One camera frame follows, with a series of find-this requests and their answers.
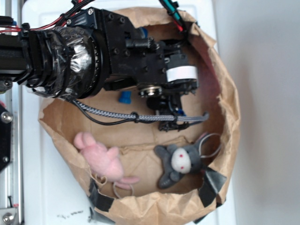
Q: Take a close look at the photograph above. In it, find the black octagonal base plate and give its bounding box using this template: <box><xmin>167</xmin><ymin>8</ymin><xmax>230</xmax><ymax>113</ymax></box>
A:
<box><xmin>0</xmin><ymin>102</ymin><xmax>13</xmax><ymax>172</ymax></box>

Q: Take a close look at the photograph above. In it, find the pink plush bunny toy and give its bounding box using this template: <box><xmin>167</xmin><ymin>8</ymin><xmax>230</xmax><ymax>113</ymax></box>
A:
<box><xmin>74</xmin><ymin>132</ymin><xmax>140</xmax><ymax>198</ymax></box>

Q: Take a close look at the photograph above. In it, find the brown paper bag basket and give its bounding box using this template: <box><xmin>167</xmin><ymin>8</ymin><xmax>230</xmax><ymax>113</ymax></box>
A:
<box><xmin>39</xmin><ymin>10</ymin><xmax>240</xmax><ymax>225</ymax></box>

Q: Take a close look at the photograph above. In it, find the grey plush donkey toy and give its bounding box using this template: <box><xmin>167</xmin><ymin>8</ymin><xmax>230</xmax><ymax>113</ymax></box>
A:
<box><xmin>154</xmin><ymin>133</ymin><xmax>221</xmax><ymax>189</ymax></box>

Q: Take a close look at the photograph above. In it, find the aluminium corner bracket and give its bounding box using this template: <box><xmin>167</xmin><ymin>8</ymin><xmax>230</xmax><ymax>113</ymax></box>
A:
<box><xmin>0</xmin><ymin>208</ymin><xmax>19</xmax><ymax>225</ymax></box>

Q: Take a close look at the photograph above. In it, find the aluminium frame rail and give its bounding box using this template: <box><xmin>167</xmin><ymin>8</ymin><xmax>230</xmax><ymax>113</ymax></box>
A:
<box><xmin>0</xmin><ymin>0</ymin><xmax>25</xmax><ymax>225</ymax></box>

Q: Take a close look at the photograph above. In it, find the black cable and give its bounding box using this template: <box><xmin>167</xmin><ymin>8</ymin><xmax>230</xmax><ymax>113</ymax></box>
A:
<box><xmin>70</xmin><ymin>99</ymin><xmax>139</xmax><ymax>126</ymax></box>

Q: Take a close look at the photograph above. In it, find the blue plastic bowling pin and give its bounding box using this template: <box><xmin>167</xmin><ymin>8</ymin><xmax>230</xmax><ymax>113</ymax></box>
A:
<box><xmin>118</xmin><ymin>91</ymin><xmax>132</xmax><ymax>104</ymax></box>

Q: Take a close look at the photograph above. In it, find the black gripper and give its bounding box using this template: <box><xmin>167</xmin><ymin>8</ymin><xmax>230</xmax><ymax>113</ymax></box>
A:
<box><xmin>103</xmin><ymin>11</ymin><xmax>198</xmax><ymax>110</ymax></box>

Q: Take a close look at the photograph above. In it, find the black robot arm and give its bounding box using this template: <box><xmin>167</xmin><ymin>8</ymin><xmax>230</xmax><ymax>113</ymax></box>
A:
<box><xmin>0</xmin><ymin>7</ymin><xmax>199</xmax><ymax>102</ymax></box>

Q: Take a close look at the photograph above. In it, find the grey braided cable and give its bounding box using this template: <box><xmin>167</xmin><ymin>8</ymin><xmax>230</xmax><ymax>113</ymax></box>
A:
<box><xmin>72</xmin><ymin>99</ymin><xmax>210</xmax><ymax>124</ymax></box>

